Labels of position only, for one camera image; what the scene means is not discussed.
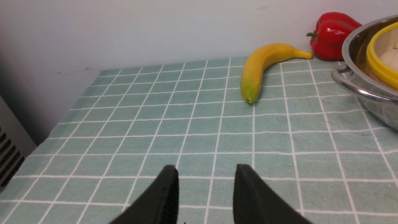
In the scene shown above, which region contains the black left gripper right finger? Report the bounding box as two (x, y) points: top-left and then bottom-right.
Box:
(233, 164), (311, 224)

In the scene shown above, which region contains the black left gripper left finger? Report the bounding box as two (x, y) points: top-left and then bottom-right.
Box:
(111, 165), (179, 224)

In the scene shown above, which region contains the bamboo steamer basket yellow rim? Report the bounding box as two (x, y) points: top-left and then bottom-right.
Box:
(366, 22), (398, 90)

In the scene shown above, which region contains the stainless steel pot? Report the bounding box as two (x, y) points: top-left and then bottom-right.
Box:
(331, 15), (398, 130)

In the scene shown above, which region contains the green checkered tablecloth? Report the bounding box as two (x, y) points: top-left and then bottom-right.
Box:
(1, 57), (397, 224)

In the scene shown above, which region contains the yellow banana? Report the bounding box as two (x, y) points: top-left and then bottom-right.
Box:
(240, 43), (314, 104)

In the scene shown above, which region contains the grey vented appliance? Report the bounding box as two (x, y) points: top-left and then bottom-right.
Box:
(0, 98), (37, 193)

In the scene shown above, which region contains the red bell pepper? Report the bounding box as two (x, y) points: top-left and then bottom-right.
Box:
(306, 12), (362, 61)

